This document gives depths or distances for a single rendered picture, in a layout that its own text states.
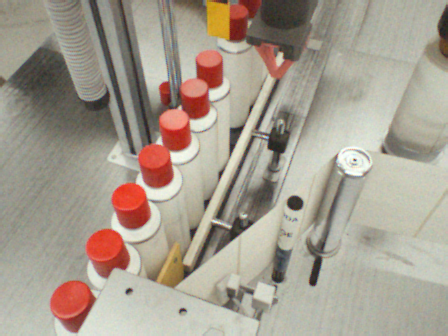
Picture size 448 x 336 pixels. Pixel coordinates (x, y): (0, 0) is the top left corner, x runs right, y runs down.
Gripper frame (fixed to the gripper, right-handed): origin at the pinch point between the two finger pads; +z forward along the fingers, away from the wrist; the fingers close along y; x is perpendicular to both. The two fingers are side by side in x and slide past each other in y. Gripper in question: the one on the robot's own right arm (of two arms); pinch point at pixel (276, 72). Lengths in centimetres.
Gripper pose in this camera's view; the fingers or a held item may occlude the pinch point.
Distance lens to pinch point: 64.5
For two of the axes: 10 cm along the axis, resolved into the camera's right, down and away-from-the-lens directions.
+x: -9.4, -2.7, 2.2
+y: 3.5, -7.6, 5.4
